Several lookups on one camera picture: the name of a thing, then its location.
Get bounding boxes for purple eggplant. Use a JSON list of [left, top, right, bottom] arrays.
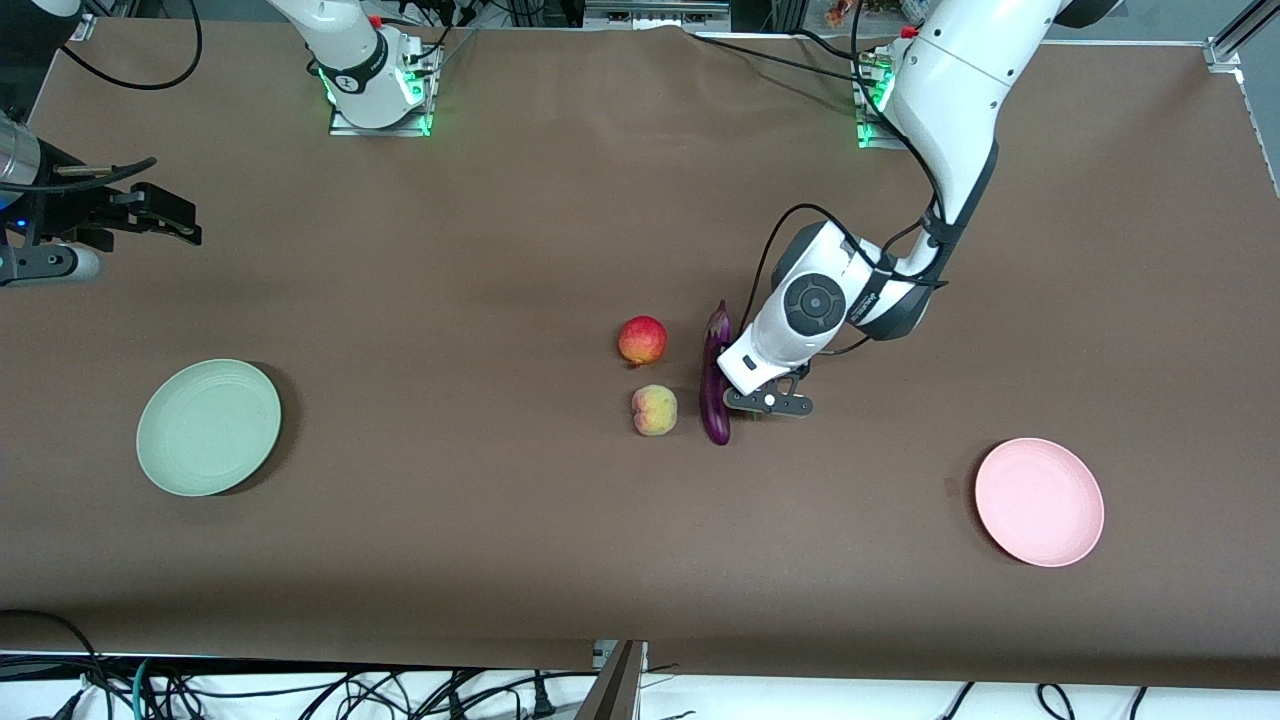
[[698, 299, 736, 447]]

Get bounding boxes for yellow pink peach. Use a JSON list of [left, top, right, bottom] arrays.
[[631, 384, 679, 438]]

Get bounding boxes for green round plate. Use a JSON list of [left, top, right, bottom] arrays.
[[136, 358, 283, 498]]

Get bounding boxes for pink round plate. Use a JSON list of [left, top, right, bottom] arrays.
[[975, 437, 1106, 569]]

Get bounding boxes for brown table cover sheet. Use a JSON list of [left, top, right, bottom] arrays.
[[0, 18, 1280, 691]]

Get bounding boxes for aluminium profile beam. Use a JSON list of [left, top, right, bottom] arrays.
[[575, 640, 649, 720]]

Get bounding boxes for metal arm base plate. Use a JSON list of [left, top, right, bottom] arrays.
[[852, 55, 906, 153], [328, 45, 441, 138]]

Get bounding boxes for long black table cable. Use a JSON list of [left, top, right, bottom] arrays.
[[688, 33, 871, 86]]

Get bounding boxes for short black table cable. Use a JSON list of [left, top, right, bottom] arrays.
[[790, 28, 867, 64]]

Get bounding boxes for grey network switch box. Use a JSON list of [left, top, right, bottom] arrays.
[[583, 0, 733, 29]]

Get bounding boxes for thick black arc cable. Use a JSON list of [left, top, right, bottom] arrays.
[[0, 610, 103, 720]]

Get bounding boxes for aluminium frame rail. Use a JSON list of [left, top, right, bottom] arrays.
[[1205, 0, 1280, 73]]

